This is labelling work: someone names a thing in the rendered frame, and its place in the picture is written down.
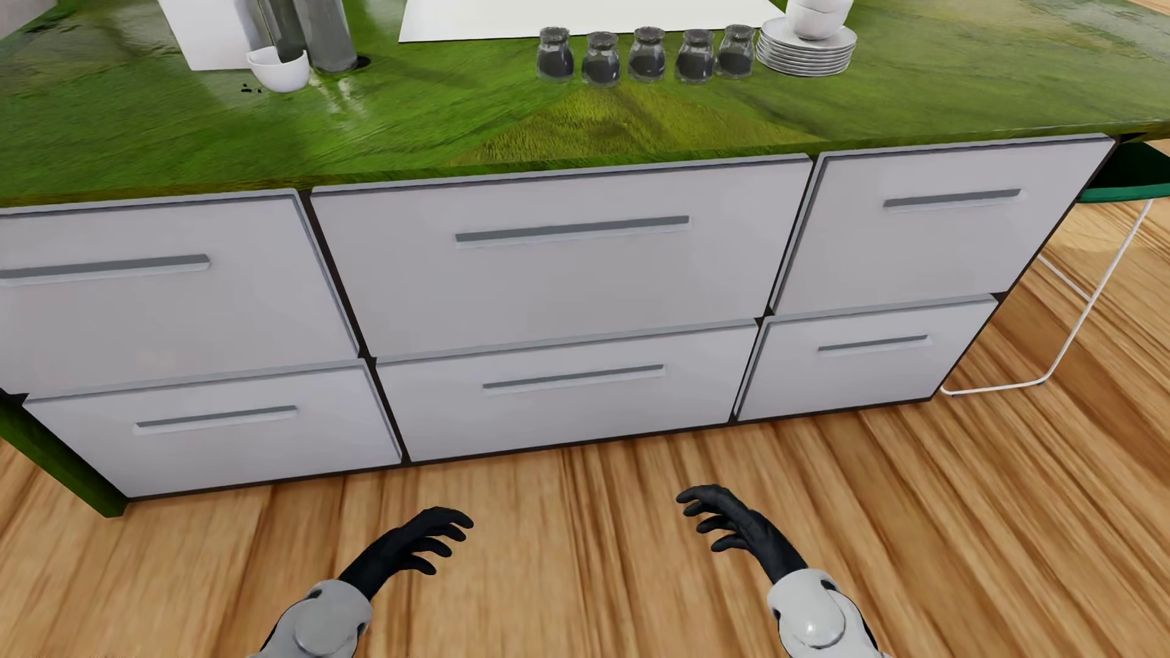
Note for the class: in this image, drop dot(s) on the white box appliance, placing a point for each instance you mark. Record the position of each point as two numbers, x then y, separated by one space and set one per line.
212 32

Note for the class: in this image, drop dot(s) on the large white drawer front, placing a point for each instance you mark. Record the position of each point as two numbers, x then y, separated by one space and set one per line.
558 256
932 224
151 283

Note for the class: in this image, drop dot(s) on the small white bowl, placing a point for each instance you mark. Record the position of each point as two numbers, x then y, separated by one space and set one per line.
279 71

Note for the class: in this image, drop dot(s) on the small white drawer front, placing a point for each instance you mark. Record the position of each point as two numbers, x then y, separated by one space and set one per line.
219 425
567 388
868 356

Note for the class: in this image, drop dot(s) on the stack of white plates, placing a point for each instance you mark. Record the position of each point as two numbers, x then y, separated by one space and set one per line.
809 53

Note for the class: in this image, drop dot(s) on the metal cylinder canister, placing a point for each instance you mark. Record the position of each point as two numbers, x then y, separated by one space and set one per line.
320 32

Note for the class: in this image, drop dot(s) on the white bowl on plates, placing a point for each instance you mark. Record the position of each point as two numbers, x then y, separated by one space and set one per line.
818 16

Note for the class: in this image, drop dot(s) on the green-topped kitchen island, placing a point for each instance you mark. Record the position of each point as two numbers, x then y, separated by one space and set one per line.
512 137

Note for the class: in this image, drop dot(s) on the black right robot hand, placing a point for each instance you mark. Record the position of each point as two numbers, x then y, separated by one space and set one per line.
745 528

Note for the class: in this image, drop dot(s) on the glass spice jar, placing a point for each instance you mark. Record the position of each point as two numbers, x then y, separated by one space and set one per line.
601 59
736 50
695 57
647 53
555 55

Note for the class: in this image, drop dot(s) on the white flat board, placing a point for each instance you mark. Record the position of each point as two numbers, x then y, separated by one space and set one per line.
585 18

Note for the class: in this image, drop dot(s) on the green stool with white legs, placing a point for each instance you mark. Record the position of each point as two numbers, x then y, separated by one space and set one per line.
1097 265

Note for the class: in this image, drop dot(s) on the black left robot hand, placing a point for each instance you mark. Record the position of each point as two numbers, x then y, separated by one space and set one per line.
402 546

